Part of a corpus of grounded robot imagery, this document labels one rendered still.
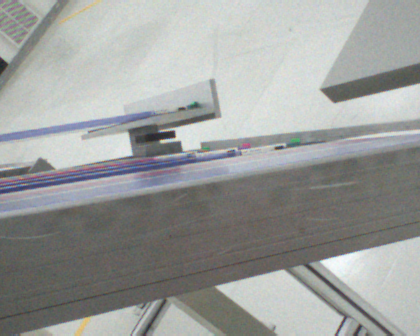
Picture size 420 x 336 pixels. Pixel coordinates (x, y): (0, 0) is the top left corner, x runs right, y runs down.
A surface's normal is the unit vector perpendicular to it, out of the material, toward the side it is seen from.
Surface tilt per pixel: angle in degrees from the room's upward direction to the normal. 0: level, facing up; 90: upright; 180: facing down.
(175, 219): 90
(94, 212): 90
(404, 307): 0
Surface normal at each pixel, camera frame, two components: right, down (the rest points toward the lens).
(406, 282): -0.71, -0.59
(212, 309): 0.50, -0.05
